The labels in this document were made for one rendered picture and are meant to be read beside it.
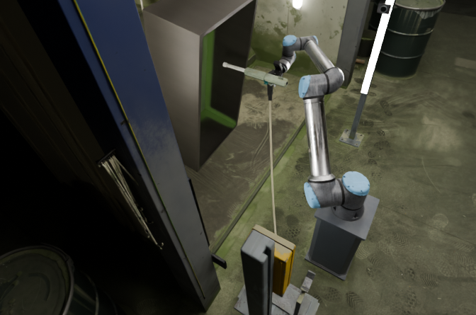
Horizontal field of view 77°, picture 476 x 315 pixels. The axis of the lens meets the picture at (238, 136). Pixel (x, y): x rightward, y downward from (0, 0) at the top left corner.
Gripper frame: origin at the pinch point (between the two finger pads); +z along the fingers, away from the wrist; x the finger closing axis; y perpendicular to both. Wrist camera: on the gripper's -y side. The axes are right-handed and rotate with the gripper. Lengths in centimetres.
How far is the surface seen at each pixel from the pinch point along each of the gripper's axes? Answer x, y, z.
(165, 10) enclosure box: 41, -60, 36
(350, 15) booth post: -13, 34, -168
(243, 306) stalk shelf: -46, 21, 122
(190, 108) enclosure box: 30, -5, 47
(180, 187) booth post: -10, -28, 103
